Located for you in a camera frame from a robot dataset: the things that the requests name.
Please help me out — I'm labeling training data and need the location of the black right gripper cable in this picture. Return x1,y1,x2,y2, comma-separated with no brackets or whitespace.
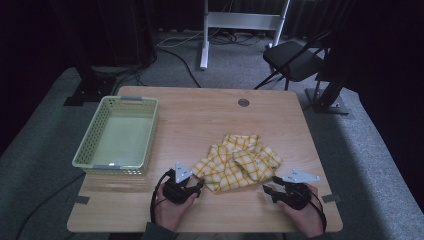
299,189,328,233

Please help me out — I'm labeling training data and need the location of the bundle of dark cables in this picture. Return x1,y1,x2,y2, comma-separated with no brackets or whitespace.
209,29,268,48

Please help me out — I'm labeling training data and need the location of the thin black floor cable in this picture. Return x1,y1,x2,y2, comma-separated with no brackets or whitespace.
14,171,87,240

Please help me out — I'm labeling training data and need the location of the green plastic basket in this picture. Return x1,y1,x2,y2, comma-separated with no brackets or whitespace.
71,95,160,176

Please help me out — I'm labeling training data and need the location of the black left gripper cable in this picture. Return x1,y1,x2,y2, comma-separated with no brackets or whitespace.
149,169,175,224

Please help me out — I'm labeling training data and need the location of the white floor cable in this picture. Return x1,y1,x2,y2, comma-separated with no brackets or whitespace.
156,28,221,48

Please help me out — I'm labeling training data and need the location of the black metal stand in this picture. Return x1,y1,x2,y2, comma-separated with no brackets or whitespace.
304,74,351,116
63,49,117,107

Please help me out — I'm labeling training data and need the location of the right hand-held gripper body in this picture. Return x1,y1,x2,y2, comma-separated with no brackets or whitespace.
281,168,320,211

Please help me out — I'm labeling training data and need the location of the yellow plaid shirt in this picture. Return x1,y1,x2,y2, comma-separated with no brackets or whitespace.
192,133,284,194

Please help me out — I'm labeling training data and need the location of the person's right hand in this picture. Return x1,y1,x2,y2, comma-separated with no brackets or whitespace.
276,184,326,238

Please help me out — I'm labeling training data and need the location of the white metal desk frame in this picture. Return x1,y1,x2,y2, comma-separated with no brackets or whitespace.
199,0,292,71

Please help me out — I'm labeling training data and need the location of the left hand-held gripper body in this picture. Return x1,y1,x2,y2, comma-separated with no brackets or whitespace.
162,162,194,205

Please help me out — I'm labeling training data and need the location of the black folding chair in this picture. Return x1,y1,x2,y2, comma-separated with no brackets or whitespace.
253,30,335,92

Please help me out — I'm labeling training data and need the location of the person's left hand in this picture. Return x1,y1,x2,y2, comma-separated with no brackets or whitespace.
154,184,199,233

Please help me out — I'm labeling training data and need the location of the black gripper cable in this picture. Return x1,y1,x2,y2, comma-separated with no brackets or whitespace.
149,169,175,224
299,189,328,233

